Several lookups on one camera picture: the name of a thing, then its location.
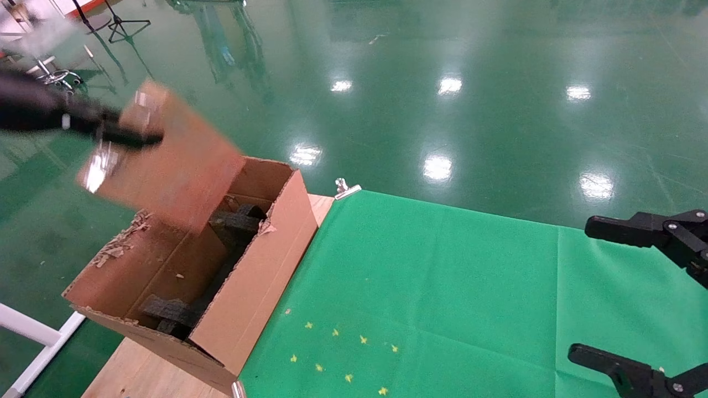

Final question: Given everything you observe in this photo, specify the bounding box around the large open cardboard carton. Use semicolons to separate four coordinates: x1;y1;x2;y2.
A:
62;156;320;396

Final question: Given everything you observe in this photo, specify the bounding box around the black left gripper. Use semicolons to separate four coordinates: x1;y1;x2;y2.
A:
0;69;164;150

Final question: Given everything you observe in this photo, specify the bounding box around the black round base stand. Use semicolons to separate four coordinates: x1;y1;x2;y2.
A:
69;0;112;36

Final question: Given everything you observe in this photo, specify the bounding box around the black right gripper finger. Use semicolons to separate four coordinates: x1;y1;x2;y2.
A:
585;210;708;288
568;344;708;398

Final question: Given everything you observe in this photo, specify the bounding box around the green table cloth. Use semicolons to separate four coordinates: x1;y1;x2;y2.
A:
238;190;708;398

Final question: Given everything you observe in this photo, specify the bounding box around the white tube rack frame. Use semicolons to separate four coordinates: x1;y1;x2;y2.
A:
0;0;95;61

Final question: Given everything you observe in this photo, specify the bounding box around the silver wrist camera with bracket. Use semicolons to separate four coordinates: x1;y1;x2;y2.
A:
14;17;86;67

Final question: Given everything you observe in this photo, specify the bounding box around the black round stool on wheels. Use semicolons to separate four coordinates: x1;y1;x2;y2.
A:
30;55;84;95

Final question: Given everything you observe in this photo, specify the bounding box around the black tripod stand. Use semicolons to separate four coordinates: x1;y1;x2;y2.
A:
104;0;151;44

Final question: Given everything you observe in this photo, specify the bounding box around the small brown cardboard box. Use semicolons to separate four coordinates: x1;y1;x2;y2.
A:
77;80;247;235

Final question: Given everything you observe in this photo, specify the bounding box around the black foam block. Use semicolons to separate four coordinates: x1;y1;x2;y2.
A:
209;205;267;247
138;295;202;339

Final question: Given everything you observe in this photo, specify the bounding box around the white tube table frame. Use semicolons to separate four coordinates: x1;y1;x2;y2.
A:
0;303;86;398

